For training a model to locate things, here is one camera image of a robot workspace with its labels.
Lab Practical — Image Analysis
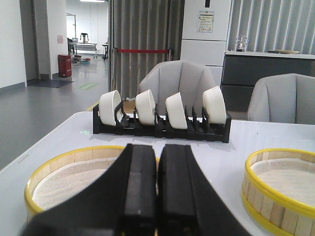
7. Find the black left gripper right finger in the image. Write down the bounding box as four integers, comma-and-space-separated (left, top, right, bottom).
157, 145, 249, 236

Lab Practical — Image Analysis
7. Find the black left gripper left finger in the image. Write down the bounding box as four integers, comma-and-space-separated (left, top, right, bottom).
22, 144, 157, 236

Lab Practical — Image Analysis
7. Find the bamboo steamer tray yellow rim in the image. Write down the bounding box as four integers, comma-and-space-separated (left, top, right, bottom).
24, 146, 160, 217

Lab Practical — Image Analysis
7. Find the black dish rack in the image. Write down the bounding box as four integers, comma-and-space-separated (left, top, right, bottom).
93, 102, 232, 143

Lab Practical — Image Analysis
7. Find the white bowl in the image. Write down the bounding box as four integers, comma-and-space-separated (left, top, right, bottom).
202, 86, 226, 124
135, 89, 156, 125
165, 92, 188, 130
99, 90, 121, 126

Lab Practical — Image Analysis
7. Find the white bowl far left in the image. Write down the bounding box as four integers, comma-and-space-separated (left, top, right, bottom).
99, 90, 121, 126

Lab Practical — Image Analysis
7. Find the white bowl far right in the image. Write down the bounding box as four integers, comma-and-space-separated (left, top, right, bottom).
202, 86, 226, 124

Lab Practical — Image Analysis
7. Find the grey chair left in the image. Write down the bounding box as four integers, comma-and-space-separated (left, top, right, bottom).
138, 60, 216, 117

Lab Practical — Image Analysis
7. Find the grey chair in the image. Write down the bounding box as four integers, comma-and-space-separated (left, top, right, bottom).
247, 73, 315, 125
138, 60, 216, 117

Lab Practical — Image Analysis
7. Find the dark grey cabinet counter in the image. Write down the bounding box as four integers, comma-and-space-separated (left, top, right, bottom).
220, 50, 315, 113

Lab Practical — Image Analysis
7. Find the grey chair right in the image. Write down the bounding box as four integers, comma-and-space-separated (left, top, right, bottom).
247, 73, 315, 125

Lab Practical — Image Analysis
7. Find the red barrier belt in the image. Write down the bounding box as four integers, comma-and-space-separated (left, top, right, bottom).
117, 49, 169, 54

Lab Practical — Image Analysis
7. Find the red trash bin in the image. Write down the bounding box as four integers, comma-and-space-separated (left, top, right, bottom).
58, 55, 72, 77

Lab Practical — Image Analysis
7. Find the yellow plate on counter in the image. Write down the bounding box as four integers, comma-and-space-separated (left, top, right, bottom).
275, 50, 300, 55

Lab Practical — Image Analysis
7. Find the white refrigerator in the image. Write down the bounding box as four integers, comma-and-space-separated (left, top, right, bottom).
180, 0, 232, 85

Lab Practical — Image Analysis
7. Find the notice sheet on fridge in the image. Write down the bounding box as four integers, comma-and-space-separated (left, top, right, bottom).
197, 10, 215, 32

